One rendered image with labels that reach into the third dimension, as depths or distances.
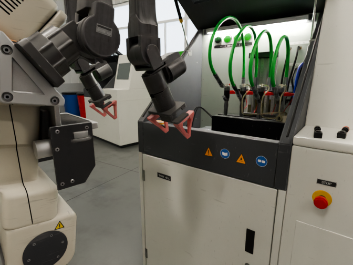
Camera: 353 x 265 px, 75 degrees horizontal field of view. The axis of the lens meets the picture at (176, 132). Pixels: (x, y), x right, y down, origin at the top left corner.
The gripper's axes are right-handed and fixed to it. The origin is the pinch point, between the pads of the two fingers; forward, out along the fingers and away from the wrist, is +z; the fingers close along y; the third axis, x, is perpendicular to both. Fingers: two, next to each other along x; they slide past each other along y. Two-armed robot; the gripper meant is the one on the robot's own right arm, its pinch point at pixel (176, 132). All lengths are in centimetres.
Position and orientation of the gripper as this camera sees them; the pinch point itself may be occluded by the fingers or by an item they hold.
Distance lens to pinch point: 69.1
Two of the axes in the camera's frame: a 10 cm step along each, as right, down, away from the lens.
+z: 3.3, 8.0, 5.1
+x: -6.5, 5.8, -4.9
